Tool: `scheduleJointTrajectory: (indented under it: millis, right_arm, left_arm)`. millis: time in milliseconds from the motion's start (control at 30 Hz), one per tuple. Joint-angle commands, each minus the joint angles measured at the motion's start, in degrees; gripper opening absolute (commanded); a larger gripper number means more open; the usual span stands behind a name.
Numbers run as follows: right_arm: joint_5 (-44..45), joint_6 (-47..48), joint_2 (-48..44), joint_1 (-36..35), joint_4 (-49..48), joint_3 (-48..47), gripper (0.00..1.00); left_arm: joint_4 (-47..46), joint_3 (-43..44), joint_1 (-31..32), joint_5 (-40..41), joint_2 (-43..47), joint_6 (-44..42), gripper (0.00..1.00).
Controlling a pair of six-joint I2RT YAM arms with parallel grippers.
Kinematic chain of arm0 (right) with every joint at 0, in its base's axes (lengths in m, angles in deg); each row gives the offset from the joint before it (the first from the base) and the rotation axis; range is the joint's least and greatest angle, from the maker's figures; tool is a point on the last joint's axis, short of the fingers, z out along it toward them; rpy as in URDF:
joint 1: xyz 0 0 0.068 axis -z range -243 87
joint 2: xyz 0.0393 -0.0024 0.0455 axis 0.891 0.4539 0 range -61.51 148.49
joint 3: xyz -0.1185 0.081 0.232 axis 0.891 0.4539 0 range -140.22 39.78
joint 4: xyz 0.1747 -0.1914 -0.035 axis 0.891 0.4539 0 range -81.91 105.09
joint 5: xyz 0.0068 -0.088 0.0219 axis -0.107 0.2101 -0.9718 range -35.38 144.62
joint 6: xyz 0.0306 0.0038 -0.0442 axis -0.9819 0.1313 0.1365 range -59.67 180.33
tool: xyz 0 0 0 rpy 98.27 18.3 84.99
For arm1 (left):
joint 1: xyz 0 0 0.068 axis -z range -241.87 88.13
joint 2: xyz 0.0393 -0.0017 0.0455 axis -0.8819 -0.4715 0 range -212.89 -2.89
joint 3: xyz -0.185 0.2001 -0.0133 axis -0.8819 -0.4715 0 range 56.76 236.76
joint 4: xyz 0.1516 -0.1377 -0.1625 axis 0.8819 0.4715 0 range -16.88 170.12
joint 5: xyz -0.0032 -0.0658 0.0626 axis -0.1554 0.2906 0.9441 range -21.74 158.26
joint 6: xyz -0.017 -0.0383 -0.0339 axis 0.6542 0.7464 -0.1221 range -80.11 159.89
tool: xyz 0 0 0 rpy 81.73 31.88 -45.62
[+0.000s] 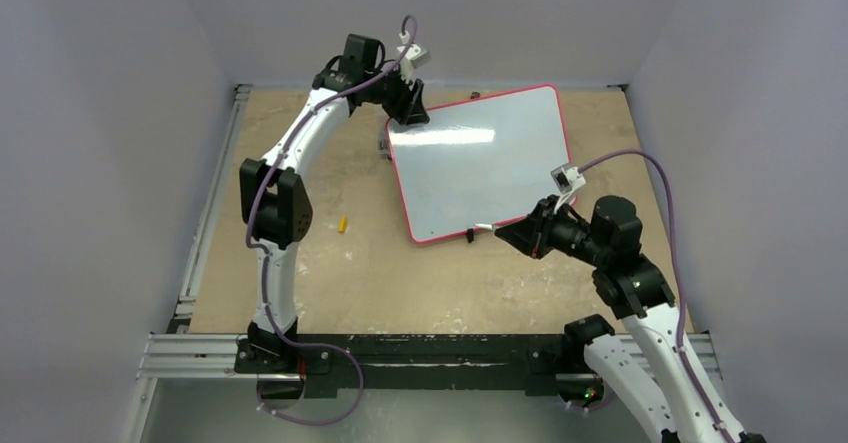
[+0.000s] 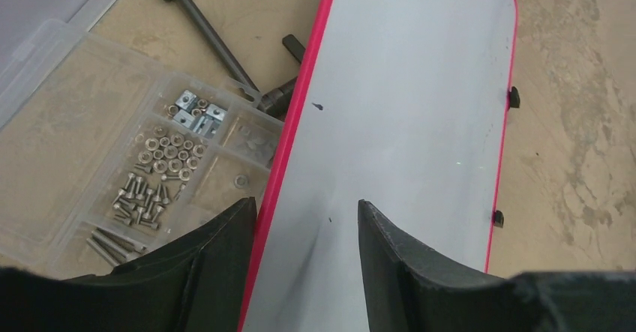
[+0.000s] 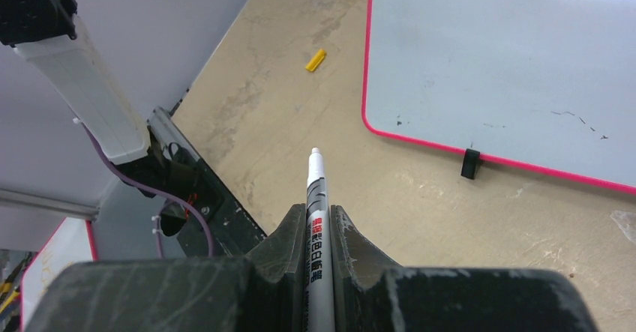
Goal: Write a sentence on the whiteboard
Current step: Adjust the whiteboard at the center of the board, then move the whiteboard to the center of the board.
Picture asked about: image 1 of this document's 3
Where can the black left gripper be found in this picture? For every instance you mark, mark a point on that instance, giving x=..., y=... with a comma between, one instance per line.
x=405, y=113

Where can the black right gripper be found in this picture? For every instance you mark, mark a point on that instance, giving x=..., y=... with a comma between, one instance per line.
x=542, y=226

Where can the red framed whiteboard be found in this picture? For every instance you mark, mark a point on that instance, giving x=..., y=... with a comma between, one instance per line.
x=478, y=161

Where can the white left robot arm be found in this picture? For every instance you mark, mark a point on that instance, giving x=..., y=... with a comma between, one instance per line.
x=275, y=205

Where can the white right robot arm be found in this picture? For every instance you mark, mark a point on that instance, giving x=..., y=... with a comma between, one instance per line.
x=671, y=396

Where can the clear plastic marker holder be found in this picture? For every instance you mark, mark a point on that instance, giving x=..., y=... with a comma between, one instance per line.
x=383, y=148

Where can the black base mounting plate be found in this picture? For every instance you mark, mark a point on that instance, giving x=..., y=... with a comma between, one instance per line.
x=533, y=364

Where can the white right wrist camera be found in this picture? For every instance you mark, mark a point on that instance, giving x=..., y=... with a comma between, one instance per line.
x=569, y=181

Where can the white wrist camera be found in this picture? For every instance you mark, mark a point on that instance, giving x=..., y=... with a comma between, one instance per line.
x=569, y=181
x=412, y=55

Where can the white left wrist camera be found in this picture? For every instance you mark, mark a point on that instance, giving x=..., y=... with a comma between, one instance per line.
x=412, y=55

